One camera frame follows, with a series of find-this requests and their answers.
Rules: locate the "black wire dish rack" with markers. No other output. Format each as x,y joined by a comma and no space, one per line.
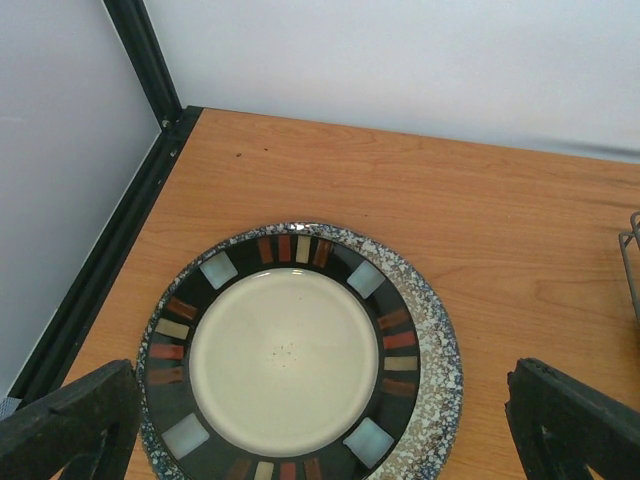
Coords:
628,241

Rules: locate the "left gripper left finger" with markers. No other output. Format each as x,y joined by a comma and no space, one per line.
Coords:
84,430

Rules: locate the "grey speckled plate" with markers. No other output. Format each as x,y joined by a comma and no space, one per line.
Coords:
430,350

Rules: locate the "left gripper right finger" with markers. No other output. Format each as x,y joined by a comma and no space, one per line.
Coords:
564,429

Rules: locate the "black mosaic rim plate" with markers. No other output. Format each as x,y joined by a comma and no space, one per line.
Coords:
285,350

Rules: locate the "black aluminium frame rail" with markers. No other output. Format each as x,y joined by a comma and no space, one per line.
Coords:
85,95

